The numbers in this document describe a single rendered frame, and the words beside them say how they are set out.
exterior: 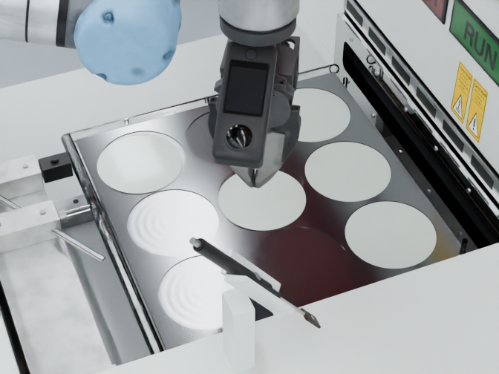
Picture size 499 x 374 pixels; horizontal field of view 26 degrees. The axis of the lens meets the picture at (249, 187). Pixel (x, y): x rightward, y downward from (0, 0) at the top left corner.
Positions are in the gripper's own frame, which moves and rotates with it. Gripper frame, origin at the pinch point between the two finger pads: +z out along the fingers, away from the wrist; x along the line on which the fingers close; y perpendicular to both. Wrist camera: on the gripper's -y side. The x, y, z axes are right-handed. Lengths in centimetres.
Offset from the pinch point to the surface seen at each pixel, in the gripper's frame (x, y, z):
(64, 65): 70, 135, 99
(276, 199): -1.6, 6.8, 9.2
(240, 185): 2.8, 8.5, 9.2
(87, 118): 26.3, 25.9, 17.3
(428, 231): -18.9, 4.5, 9.2
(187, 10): 42, 163, 99
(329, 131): -6.4, 19.2, 9.3
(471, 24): -20.4, 14.3, -11.9
